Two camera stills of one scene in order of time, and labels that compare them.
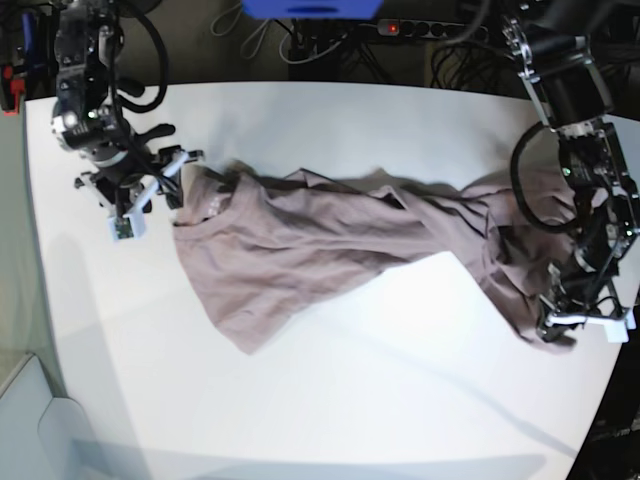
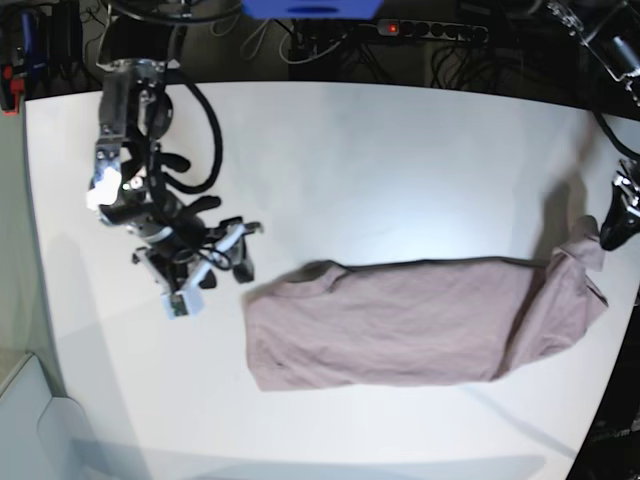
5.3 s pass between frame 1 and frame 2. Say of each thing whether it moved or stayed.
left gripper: moved
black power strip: stayed
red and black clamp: stayed
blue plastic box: stayed
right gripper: moved
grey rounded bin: stayed
